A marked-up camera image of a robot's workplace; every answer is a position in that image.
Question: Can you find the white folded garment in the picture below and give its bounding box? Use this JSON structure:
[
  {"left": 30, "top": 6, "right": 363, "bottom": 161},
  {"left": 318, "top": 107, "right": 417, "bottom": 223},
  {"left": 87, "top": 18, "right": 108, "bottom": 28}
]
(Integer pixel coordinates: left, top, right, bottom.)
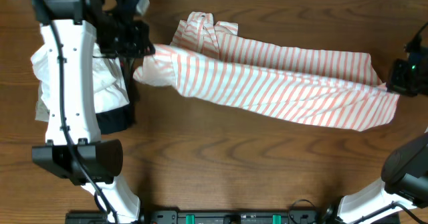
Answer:
[{"left": 31, "top": 45, "right": 130, "bottom": 114}]

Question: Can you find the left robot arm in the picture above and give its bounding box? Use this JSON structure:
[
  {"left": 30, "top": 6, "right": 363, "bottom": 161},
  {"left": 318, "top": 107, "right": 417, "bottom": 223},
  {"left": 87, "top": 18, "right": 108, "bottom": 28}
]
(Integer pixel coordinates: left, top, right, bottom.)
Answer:
[{"left": 32, "top": 0, "right": 155, "bottom": 223}]

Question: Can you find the black folded garment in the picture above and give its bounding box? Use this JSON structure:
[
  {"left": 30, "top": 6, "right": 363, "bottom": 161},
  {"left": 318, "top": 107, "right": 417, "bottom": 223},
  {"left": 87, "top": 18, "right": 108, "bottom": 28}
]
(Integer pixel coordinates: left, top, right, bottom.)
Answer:
[{"left": 96, "top": 60, "right": 135, "bottom": 134}]

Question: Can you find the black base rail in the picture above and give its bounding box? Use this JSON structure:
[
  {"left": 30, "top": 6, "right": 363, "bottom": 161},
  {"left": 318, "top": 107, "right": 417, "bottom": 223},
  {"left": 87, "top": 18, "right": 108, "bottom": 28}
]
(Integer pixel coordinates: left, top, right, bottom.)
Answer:
[{"left": 65, "top": 210, "right": 401, "bottom": 224}]

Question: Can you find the red white striped shirt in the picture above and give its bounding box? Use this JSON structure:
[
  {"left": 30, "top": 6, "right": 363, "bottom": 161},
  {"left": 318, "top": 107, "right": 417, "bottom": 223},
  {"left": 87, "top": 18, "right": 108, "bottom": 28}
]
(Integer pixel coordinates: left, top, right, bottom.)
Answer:
[{"left": 134, "top": 12, "right": 399, "bottom": 131}]

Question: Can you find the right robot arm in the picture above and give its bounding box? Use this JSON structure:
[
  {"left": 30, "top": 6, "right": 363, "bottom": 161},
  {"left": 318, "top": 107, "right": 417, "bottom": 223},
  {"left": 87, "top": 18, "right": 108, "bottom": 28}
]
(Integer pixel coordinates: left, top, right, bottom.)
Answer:
[{"left": 316, "top": 24, "right": 427, "bottom": 223}]

